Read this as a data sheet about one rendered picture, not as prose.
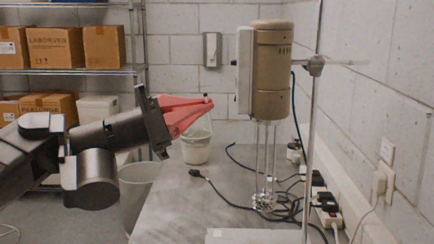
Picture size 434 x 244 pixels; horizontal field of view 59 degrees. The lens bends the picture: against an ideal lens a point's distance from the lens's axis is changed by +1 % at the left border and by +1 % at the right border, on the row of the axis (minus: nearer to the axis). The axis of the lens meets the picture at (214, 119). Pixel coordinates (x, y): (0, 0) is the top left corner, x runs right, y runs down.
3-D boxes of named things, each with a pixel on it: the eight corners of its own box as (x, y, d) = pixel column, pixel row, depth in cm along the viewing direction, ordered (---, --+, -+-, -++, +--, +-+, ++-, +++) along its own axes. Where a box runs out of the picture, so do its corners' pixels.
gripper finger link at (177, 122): (201, 66, 53) (137, 86, 53) (218, 110, 51) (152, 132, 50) (205, 84, 60) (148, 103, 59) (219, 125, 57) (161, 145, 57)
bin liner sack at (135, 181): (113, 245, 230) (108, 183, 218) (127, 216, 261) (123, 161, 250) (168, 246, 229) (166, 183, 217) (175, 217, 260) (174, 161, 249)
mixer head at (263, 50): (230, 127, 88) (231, 19, 81) (229, 114, 99) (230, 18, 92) (292, 128, 88) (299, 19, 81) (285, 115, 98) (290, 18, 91)
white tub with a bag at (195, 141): (214, 155, 171) (214, 110, 165) (207, 168, 158) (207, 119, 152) (185, 153, 174) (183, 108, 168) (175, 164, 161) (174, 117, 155)
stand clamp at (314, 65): (261, 77, 89) (262, 55, 87) (258, 70, 100) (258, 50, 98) (370, 77, 88) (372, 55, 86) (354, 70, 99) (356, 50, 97)
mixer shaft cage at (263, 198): (252, 212, 96) (255, 119, 89) (250, 199, 103) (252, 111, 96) (278, 213, 96) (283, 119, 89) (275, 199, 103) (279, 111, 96)
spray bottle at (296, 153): (290, 162, 164) (291, 139, 161) (294, 159, 167) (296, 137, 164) (297, 164, 161) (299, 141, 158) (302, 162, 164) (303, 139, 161)
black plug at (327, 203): (316, 212, 116) (317, 206, 116) (313, 204, 120) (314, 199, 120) (340, 212, 116) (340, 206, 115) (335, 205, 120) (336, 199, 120)
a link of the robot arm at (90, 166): (17, 111, 49) (26, 158, 55) (6, 179, 41) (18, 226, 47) (113, 108, 53) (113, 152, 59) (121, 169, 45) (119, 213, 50)
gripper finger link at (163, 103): (206, 77, 53) (141, 99, 52) (223, 123, 50) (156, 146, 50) (208, 95, 59) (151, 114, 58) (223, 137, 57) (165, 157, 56)
